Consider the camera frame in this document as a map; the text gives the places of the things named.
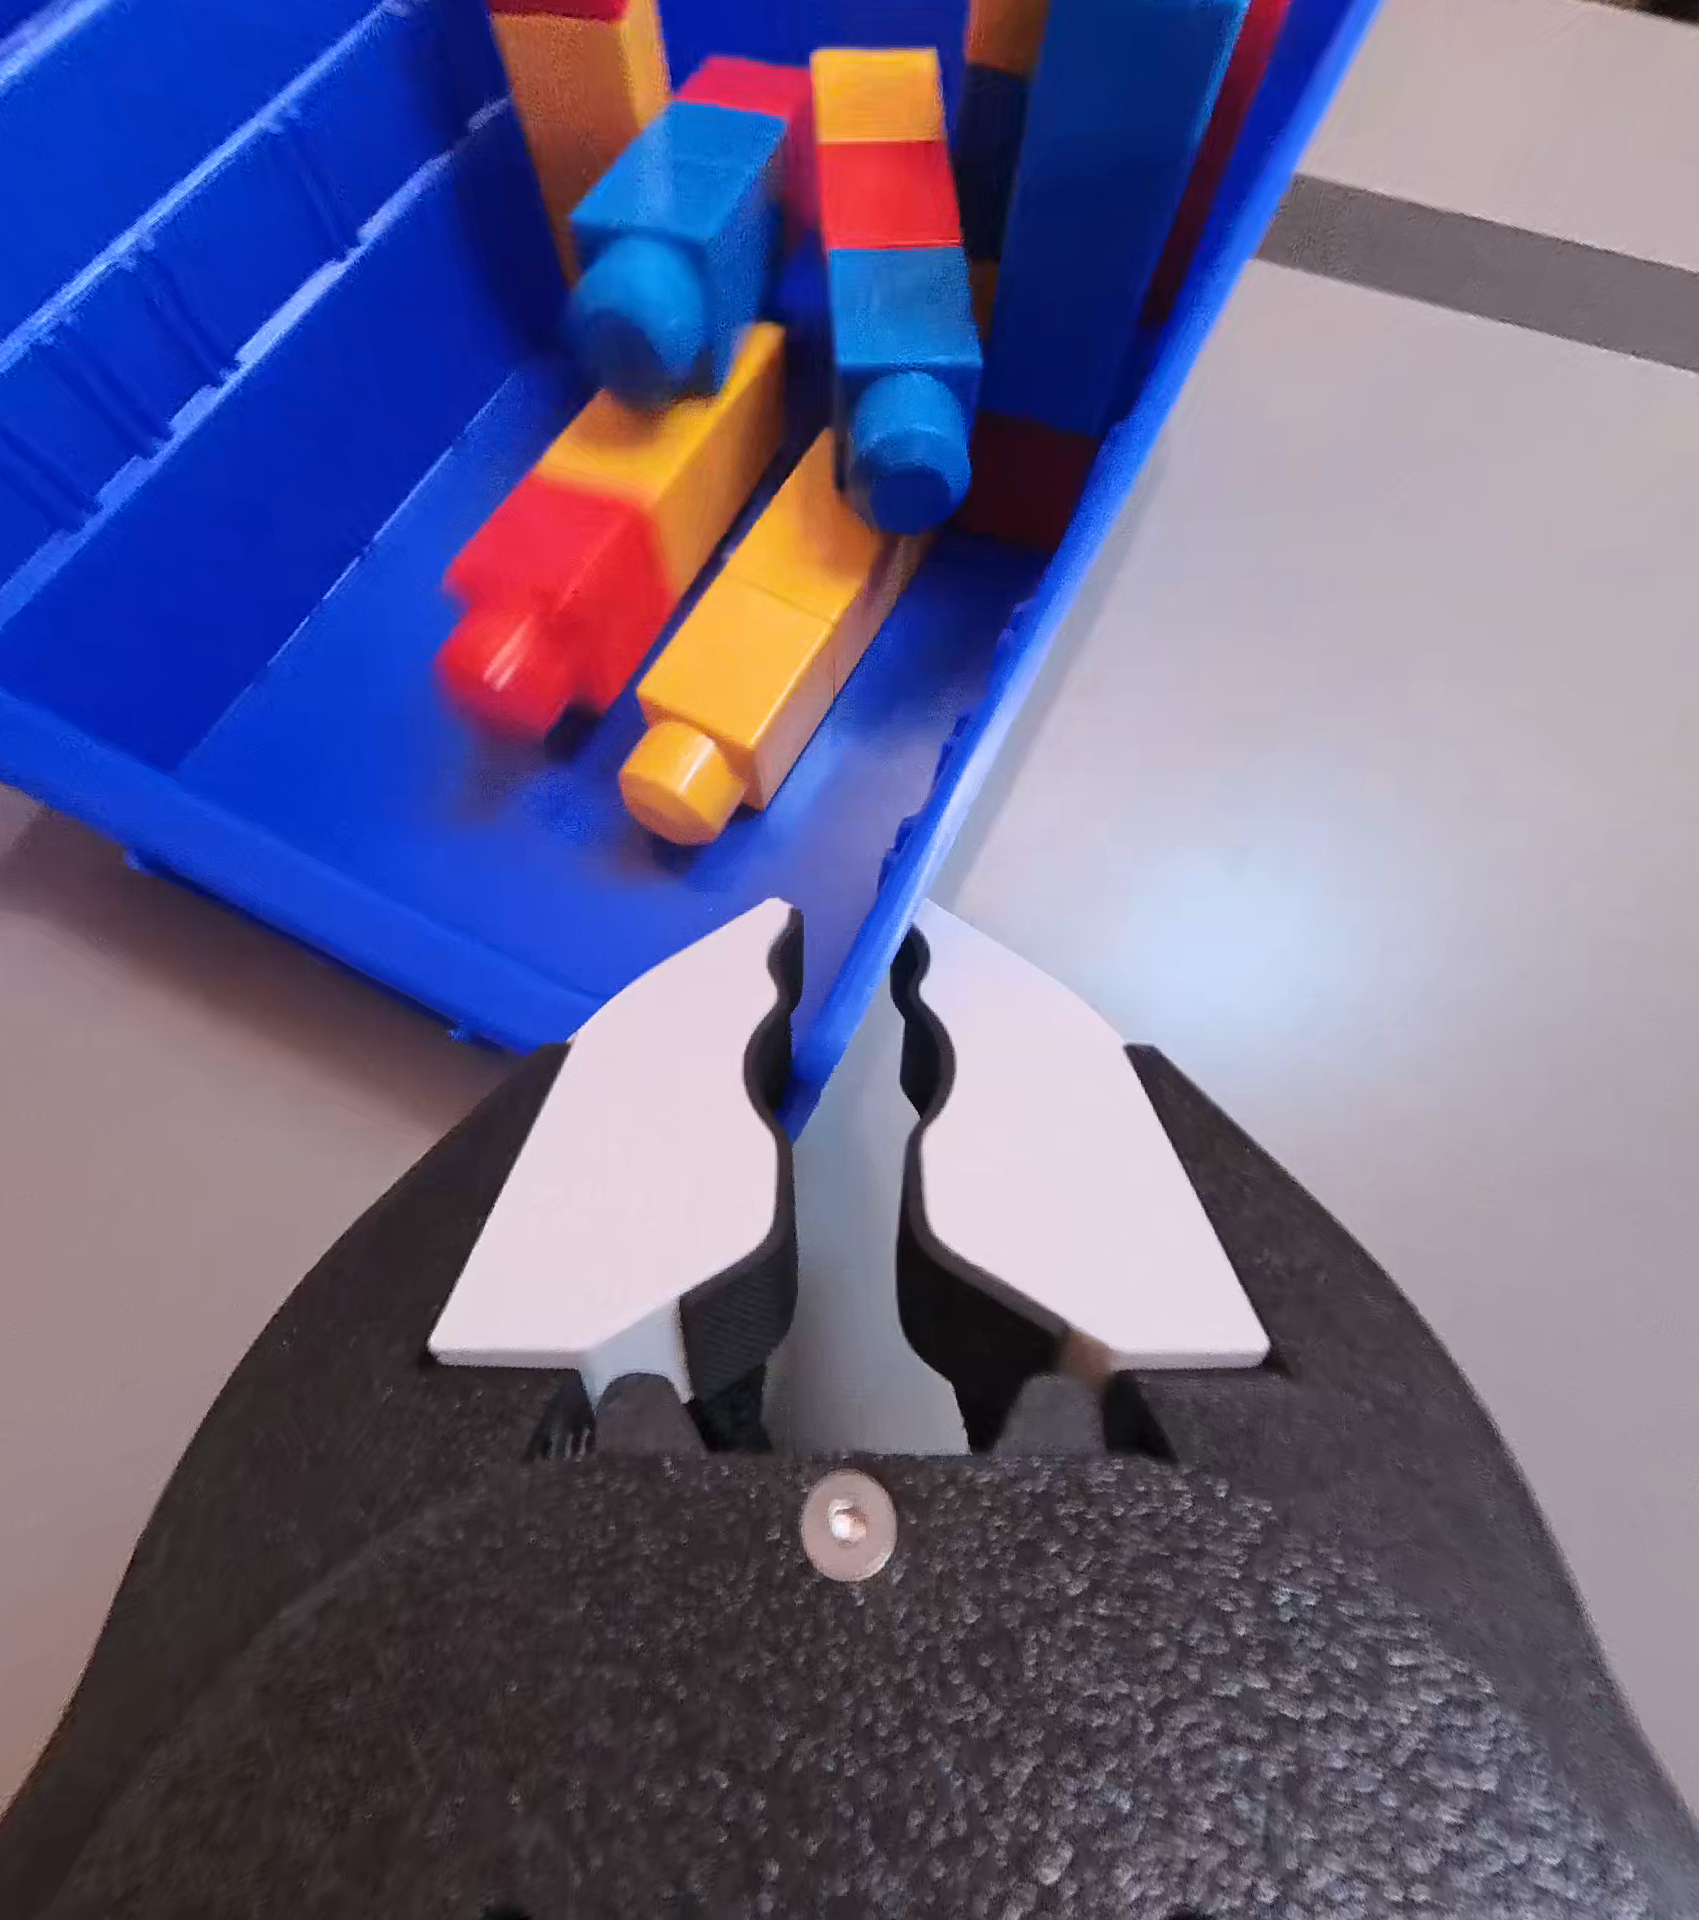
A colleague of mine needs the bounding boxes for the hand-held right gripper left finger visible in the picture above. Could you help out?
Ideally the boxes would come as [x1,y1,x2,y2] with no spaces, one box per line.
[427,897,806,1455]

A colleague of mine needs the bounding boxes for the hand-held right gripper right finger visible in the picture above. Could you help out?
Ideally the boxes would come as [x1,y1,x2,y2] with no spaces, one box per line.
[886,901,1272,1455]

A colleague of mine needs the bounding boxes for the blue plastic bin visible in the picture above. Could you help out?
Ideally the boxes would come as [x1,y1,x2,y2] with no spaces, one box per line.
[0,0,1392,1095]

